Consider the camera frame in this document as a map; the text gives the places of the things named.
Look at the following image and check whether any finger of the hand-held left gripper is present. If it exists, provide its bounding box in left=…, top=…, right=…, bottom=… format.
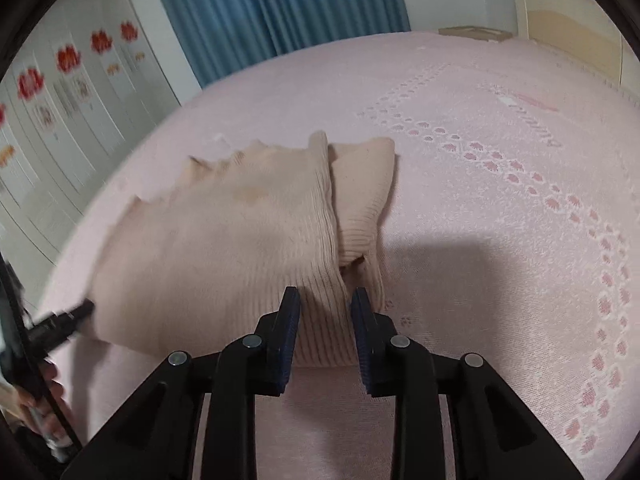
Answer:
left=27, top=299, right=96, bottom=353

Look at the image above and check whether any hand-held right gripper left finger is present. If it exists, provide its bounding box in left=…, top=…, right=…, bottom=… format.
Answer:
left=60, top=286, right=302, bottom=480

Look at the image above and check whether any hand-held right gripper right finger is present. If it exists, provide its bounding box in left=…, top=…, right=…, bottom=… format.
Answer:
left=350, top=287, right=586, bottom=480

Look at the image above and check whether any beige knit sweater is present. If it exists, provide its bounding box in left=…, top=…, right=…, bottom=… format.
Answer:
left=82, top=131, right=396, bottom=368

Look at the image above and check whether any person's left hand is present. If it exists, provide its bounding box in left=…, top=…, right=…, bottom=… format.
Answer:
left=20, top=360, right=68, bottom=448

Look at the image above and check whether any pink bed cover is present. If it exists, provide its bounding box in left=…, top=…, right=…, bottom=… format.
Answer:
left=37, top=30, right=640, bottom=480

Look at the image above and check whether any white wardrobe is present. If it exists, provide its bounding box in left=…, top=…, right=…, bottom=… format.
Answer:
left=0, top=0, right=183, bottom=271

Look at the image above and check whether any blue curtain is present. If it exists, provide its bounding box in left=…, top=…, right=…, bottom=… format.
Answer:
left=147, top=0, right=411, bottom=88

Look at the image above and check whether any cream bed headboard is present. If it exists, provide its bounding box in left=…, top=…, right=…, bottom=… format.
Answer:
left=512, top=0, right=640, bottom=91

